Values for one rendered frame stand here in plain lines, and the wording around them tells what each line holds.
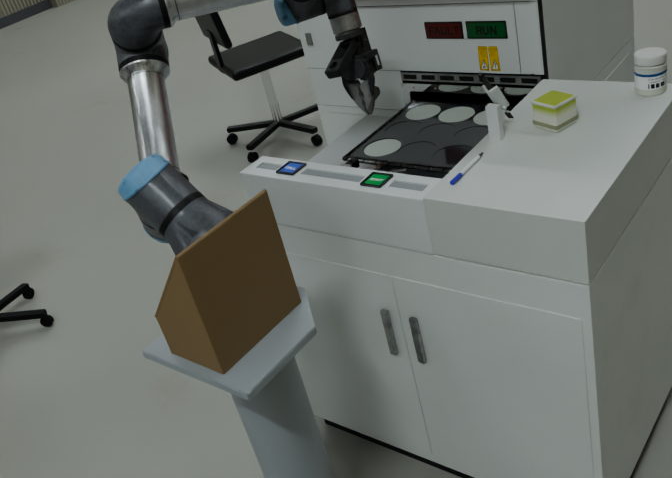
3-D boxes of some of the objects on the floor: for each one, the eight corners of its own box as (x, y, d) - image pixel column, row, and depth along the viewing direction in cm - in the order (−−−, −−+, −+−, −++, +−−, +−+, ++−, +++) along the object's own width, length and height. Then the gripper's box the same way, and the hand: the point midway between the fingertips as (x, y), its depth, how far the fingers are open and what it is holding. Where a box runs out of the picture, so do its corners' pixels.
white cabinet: (410, 314, 283) (365, 116, 242) (681, 384, 225) (683, 140, 184) (307, 432, 243) (233, 219, 202) (605, 556, 185) (586, 291, 144)
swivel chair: (273, 111, 497) (225, -54, 444) (358, 115, 458) (317, -65, 405) (206, 159, 453) (144, -17, 400) (293, 169, 414) (237, -26, 361)
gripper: (373, 23, 189) (396, 104, 196) (344, 31, 195) (368, 109, 201) (355, 31, 183) (380, 114, 190) (326, 39, 189) (351, 119, 195)
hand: (367, 110), depth 193 cm, fingers closed
